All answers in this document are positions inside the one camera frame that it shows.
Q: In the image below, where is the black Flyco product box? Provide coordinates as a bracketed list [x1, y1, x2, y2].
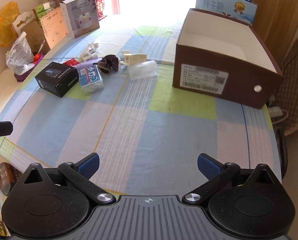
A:
[35, 62, 79, 98]

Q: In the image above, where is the blue cotton swab pack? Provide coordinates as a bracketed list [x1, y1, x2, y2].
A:
[78, 64, 104, 95]

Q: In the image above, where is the red snack packet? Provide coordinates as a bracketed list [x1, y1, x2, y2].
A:
[63, 58, 80, 67]

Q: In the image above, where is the dark brown hair scrunchie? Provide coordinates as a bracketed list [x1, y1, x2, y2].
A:
[97, 54, 120, 74]

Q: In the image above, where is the clear plastic cup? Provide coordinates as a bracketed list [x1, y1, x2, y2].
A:
[127, 60, 159, 80]

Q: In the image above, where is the white plastic wrapper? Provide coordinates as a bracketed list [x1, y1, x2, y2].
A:
[80, 42, 99, 57]

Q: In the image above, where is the white pill bottle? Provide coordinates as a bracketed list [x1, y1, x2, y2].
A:
[78, 52, 99, 62]

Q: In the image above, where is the purple tissue box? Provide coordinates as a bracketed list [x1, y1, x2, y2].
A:
[14, 53, 44, 82]

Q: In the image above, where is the black chair armrest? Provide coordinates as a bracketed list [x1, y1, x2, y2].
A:
[275, 127, 288, 179]

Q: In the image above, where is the clear plastic bag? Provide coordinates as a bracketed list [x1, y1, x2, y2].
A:
[6, 32, 34, 75]

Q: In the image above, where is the checkered tablecloth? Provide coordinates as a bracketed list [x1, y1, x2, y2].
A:
[0, 26, 281, 196]

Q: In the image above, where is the white power strip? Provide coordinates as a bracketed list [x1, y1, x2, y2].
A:
[268, 106, 283, 119]

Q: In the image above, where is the yellow plastic bag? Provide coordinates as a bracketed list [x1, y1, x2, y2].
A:
[0, 1, 20, 47]

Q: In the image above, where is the quilted brown chair cover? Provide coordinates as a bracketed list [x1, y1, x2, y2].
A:
[274, 38, 298, 136]

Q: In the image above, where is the brown paper gift bag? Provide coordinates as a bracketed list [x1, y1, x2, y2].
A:
[11, 10, 50, 55]

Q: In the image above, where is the pink paper bag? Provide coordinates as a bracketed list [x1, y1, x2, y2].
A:
[40, 7, 67, 49]

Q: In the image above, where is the brown cardboard storage box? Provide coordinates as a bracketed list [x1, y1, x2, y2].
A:
[172, 8, 283, 109]

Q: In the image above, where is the green tea box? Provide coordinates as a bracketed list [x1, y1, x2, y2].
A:
[34, 1, 56, 14]

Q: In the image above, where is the grey humidifier box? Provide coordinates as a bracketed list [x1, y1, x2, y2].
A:
[60, 0, 100, 38]

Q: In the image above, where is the red gift box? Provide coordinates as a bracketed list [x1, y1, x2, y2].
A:
[96, 0, 107, 20]

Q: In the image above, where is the blue milk carton box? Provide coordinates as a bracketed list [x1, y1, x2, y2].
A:
[196, 0, 258, 25]

